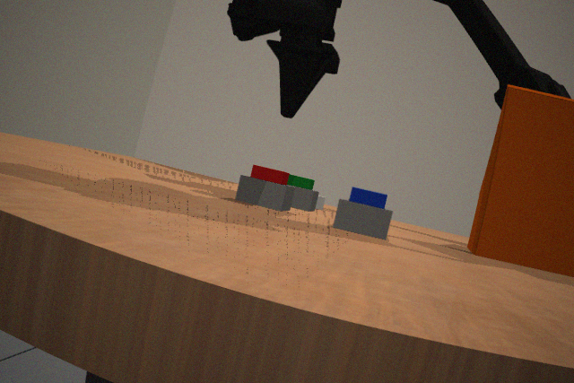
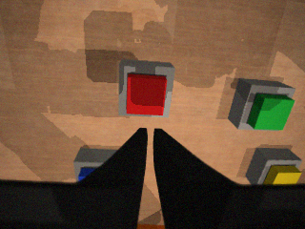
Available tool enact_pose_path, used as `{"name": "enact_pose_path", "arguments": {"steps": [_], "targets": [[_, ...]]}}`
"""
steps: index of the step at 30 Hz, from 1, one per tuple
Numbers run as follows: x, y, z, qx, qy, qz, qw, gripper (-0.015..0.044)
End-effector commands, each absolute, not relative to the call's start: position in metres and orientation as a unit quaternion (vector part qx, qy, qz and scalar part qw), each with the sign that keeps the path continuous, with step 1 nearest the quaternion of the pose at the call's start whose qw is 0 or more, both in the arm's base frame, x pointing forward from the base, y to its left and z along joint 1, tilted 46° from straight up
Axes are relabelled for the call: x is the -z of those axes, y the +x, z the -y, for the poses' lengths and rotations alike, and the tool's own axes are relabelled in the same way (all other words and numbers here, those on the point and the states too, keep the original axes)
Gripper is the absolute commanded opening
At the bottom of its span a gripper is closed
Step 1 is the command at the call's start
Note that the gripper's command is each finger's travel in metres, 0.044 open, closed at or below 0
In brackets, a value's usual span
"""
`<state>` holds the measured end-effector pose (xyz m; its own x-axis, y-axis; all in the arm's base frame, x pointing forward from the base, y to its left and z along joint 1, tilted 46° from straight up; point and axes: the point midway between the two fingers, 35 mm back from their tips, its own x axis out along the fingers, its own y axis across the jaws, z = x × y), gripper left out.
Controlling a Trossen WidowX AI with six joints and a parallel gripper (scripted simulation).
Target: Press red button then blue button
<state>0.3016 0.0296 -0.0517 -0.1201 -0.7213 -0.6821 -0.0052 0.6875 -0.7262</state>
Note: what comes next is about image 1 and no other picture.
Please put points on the red button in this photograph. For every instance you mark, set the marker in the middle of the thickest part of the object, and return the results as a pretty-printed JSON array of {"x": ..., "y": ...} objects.
[{"x": 267, "y": 188}]

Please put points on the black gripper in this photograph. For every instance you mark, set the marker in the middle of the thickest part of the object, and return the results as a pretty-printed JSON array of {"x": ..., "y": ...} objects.
[{"x": 303, "y": 57}]

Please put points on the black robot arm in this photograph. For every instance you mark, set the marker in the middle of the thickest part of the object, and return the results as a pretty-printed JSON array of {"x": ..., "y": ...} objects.
[{"x": 499, "y": 51}]

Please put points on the green button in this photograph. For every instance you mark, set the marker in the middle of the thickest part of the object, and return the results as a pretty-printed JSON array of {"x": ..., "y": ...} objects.
[{"x": 304, "y": 198}]

